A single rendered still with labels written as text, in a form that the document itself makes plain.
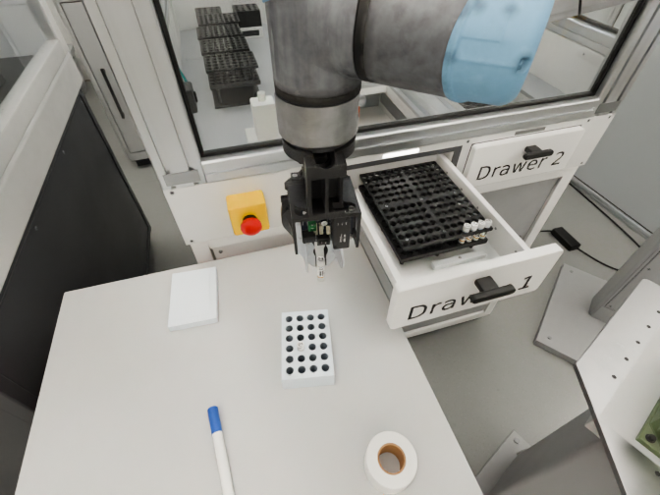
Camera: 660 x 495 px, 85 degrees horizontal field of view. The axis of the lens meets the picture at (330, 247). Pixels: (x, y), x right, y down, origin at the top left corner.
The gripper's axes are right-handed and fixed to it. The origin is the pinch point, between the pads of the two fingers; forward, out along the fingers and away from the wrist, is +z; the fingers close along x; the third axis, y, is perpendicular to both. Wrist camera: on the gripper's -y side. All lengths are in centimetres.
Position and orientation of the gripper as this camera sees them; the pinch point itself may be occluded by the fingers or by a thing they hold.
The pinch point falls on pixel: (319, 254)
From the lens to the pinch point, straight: 50.7
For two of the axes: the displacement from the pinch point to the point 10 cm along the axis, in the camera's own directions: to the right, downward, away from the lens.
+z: 0.0, 6.8, 7.4
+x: 9.9, -1.1, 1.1
